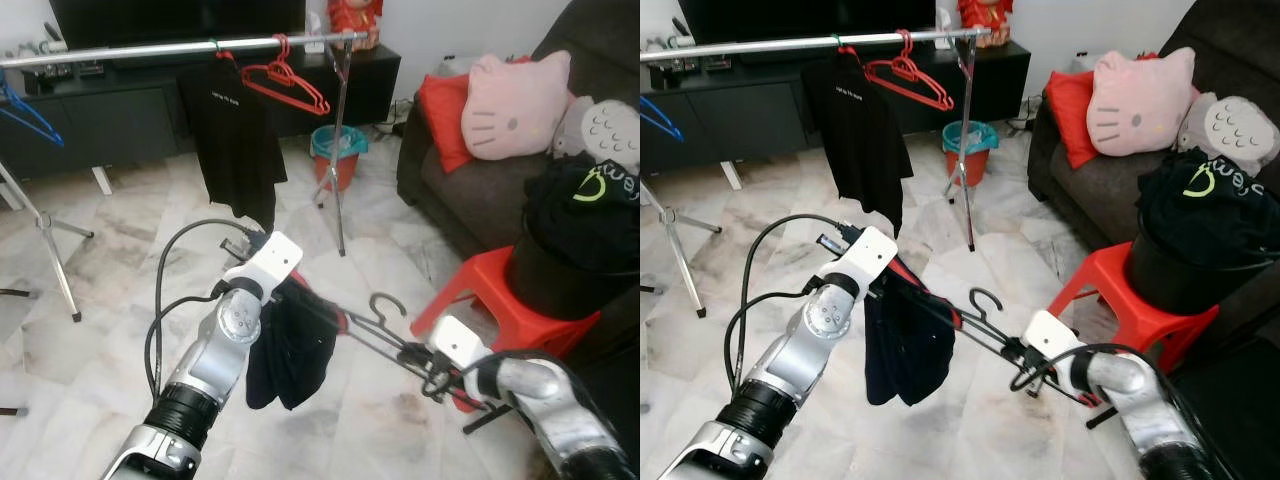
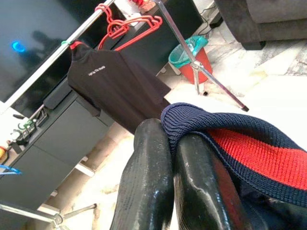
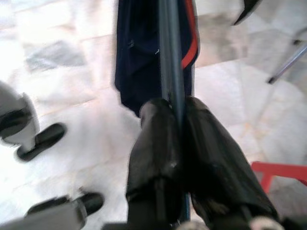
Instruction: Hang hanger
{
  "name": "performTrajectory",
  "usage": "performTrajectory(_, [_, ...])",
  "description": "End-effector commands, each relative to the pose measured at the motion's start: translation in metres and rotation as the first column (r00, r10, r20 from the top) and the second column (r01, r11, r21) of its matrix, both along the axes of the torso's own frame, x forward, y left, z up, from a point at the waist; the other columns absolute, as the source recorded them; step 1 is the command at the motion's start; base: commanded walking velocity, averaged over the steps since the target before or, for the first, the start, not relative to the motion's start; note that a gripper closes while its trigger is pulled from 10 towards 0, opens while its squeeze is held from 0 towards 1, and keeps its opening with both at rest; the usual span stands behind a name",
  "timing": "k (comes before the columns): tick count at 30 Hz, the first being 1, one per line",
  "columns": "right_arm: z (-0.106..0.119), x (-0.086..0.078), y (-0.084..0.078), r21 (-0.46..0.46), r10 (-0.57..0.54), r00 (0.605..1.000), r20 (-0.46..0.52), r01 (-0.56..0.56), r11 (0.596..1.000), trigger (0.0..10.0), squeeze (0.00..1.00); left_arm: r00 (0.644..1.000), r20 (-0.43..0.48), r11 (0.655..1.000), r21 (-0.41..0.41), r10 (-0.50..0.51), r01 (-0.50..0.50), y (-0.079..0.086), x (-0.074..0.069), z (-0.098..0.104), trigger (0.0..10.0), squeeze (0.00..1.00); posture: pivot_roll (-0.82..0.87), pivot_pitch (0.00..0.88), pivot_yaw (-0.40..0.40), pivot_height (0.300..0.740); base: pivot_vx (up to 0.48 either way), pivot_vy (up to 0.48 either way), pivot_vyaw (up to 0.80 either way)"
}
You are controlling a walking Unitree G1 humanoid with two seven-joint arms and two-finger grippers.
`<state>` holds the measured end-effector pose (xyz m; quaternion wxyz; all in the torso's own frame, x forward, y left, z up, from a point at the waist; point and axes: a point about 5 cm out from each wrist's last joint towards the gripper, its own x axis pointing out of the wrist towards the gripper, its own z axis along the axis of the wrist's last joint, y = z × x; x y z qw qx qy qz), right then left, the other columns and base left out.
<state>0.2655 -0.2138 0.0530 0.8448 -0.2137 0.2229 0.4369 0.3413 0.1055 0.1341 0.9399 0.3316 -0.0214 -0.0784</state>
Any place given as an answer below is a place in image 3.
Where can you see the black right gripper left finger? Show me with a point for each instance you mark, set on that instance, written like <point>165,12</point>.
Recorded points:
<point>153,155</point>

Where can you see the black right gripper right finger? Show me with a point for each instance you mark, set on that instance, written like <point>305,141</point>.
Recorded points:
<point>211,167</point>

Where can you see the navy shirt red stripe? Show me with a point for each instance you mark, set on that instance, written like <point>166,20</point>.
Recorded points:
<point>136,60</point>

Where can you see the red plastic stool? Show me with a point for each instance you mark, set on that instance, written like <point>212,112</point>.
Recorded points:
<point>275,169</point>

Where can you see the silver metal clothes rack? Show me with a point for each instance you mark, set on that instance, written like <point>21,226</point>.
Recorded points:
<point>287,62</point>

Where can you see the black shirt red collar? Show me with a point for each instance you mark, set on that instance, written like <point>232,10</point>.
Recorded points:
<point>247,9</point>

